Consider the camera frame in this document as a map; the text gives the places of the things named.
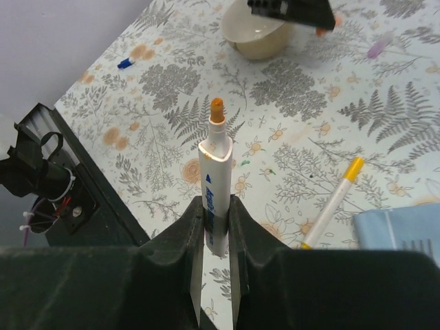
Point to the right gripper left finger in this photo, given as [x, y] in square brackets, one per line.
[174, 273]

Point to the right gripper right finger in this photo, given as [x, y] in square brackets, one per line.
[258, 277]

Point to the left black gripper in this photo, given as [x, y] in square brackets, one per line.
[305, 12]

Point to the yellow marker pen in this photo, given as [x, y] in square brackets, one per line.
[332, 204]

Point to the light purple pen cap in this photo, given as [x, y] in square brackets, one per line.
[380, 44]

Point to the blue pen cap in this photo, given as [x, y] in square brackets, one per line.
[126, 63]

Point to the cream bowl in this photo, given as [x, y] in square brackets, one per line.
[254, 37]

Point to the blue checked cloth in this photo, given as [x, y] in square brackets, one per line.
[414, 228]

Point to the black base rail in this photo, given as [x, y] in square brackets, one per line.
[92, 213]

